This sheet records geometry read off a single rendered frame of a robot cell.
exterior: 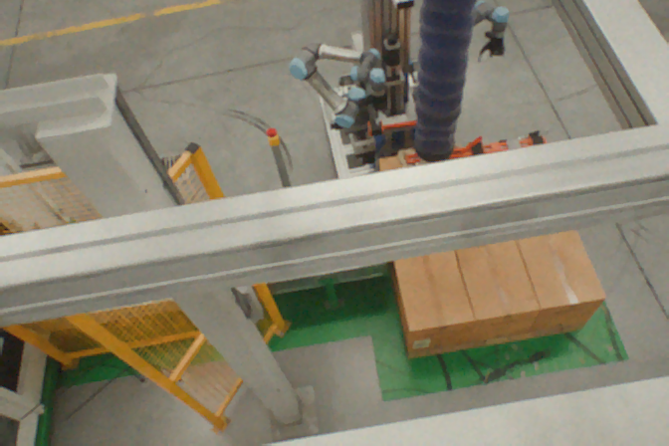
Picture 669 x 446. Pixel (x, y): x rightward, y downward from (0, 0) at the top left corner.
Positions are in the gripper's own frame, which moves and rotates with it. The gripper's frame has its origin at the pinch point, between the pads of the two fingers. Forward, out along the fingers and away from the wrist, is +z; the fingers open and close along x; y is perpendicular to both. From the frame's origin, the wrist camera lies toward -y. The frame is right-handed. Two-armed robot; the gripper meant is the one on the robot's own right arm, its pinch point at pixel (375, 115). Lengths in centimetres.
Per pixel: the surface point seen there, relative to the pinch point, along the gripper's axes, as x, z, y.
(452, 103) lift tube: -37, -45, 34
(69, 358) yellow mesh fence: -81, 122, -231
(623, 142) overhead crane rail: -175, -192, 16
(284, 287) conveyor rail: -65, 81, -71
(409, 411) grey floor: -140, 129, 0
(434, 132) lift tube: -35.6, -22.4, 26.9
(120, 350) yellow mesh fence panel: -137, -33, -123
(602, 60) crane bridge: -140, -171, 31
